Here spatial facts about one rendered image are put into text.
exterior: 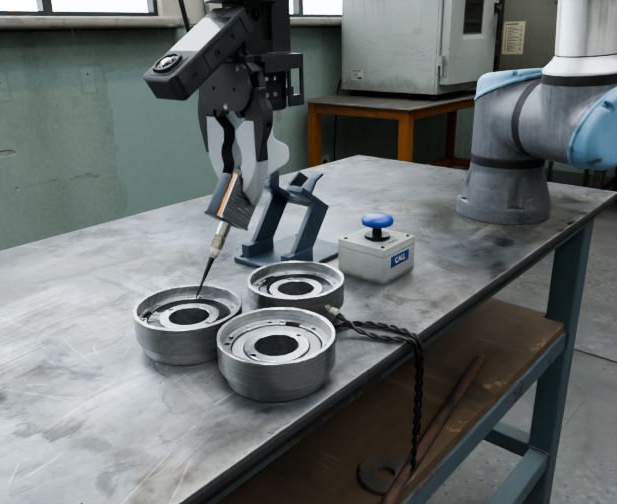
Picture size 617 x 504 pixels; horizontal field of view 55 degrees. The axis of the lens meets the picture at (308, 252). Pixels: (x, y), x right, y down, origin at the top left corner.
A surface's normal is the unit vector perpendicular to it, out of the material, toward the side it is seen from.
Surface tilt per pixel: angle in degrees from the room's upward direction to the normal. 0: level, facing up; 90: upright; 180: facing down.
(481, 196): 73
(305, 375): 90
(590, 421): 0
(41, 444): 0
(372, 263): 90
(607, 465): 0
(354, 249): 90
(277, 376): 90
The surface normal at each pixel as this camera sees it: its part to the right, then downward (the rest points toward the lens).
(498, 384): -0.02, -0.94
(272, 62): 0.76, 0.22
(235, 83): -0.65, 0.28
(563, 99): -0.80, 0.29
